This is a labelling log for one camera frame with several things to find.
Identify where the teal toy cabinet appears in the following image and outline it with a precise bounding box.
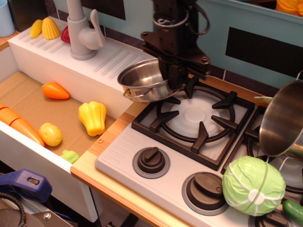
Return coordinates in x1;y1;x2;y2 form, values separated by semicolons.
198;0;303;88

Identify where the yellow toy bell pepper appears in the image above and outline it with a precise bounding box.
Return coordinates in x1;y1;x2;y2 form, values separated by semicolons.
78;101;106;137

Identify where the small steel pot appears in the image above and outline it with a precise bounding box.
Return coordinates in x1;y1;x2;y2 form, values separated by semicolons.
117;58;180;103

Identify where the light green toy broccoli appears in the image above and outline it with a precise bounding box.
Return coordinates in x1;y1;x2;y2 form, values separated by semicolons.
60;150;80;164

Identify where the light blue cup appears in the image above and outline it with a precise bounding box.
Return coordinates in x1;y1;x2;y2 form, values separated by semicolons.
0;0;15;37

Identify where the large orange toy carrot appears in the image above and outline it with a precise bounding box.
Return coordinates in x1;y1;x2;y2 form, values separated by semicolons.
0;104;45;147

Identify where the grey toy faucet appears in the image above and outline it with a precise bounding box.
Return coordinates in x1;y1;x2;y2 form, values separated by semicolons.
67;0;106;61

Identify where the right black stove knob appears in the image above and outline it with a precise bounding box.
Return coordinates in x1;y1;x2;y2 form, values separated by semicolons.
253;211;290;227

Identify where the large steel pot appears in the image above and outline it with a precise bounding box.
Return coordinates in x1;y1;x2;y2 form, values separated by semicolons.
259;79;303;162

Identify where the left black stove knob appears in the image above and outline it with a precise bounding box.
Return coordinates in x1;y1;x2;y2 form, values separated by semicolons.
136;147;166;174

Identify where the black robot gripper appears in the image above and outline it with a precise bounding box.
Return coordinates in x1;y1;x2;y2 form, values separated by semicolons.
141;24;210;90

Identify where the red toy pepper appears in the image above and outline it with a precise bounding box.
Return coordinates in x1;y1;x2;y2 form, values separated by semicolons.
61;26;71;44

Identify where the black stove knob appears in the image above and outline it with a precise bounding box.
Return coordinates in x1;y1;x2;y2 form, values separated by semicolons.
253;211;290;227
185;172;226;211
136;147;166;174

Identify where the black burner grate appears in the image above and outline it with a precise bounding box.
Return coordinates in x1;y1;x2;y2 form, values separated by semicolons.
221;106;303;205
132;82;255;171

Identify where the black right burner grate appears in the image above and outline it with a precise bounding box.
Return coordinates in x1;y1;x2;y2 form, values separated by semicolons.
221;106;303;205

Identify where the green toy cucumber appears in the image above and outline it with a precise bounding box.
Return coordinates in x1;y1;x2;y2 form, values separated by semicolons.
282;200;303;225

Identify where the black metal camera mount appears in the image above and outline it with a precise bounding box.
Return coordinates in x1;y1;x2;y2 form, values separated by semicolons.
0;192;74;227

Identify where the yellow toy food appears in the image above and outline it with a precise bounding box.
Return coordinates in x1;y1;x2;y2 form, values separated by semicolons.
276;0;303;17

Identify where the green toy cabbage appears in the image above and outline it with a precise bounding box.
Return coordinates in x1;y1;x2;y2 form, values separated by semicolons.
223;156;286;216

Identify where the white toy sink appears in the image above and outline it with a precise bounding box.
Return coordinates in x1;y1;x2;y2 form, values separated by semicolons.
0;30;150;222

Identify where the yellow toy corn cob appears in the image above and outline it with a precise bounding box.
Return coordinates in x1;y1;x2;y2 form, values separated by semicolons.
42;17;61;40

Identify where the black left burner grate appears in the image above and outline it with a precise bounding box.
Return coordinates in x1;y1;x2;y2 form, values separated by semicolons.
132;82;255;171

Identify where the middle black stove knob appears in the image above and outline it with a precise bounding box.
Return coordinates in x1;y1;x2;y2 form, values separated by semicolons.
185;172;226;211

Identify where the small yellow toy corn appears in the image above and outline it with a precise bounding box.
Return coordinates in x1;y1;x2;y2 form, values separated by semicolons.
30;19;43;38

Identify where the small orange toy carrot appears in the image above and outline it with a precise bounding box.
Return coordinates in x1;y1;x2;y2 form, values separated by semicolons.
42;82;70;99

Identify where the yellow toy potato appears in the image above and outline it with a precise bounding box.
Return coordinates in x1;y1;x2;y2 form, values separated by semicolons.
39;122;62;147

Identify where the blue clamp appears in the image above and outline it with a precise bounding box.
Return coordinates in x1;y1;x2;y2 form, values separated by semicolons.
0;169;53;203

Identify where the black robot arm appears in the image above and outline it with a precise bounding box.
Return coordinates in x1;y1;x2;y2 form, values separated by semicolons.
141;0;210;90

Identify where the grey toy stove top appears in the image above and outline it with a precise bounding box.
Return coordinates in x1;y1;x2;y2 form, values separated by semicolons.
94;94;303;227

